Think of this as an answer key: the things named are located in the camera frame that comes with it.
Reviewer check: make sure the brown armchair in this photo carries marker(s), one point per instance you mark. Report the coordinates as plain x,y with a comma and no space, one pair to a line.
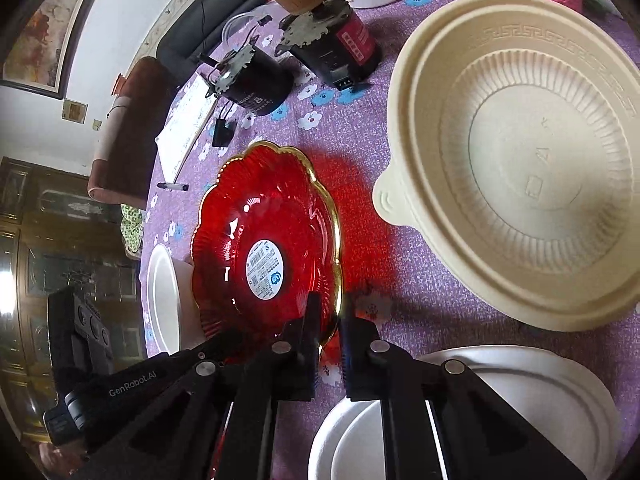
130,125

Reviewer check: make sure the black leather sofa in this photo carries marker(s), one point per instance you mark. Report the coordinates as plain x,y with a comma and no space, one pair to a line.
195,35

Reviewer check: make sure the clear plastic jar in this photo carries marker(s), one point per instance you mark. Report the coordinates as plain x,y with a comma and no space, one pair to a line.
235,25

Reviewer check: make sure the black pen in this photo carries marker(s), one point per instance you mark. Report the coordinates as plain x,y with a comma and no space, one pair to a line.
172,187

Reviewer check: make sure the dark wooden cabinet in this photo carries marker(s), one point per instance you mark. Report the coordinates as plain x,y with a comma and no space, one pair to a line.
40,240

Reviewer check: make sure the white notebook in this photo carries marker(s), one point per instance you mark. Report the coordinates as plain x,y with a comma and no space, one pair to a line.
187,120

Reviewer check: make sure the silver leaf-shaped ornament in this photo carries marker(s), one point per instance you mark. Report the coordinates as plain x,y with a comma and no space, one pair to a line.
305,30
235,65

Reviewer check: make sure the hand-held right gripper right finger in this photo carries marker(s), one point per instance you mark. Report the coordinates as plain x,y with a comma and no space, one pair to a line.
351,360

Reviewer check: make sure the red and black device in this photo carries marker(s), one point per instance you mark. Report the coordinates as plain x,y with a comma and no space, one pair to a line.
357,42

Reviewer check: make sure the white paper plate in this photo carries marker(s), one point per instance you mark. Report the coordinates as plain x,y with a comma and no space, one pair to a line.
350,445
540,390

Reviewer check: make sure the red glass plate gold rim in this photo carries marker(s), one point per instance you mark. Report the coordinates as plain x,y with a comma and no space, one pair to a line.
260,220

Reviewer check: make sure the green patterned cloth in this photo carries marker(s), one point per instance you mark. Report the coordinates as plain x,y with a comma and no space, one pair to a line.
132,230

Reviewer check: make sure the purple floral tablecloth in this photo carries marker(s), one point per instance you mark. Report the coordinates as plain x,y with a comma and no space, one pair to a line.
390,260

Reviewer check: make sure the cream plastic bowl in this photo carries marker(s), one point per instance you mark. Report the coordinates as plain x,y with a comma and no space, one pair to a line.
525,160

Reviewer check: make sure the black jar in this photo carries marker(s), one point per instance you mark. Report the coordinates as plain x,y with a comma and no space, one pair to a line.
262,92

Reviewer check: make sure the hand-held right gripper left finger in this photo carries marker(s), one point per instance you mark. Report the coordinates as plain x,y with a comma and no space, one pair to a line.
314,360

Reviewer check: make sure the black power adapter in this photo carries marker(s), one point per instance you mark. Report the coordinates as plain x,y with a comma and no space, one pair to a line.
222,132

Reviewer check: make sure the framed wall painting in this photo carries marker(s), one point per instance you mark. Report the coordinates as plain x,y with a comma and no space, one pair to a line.
40,35

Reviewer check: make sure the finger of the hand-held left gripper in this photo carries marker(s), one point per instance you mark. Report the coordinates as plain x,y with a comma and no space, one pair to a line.
222,347

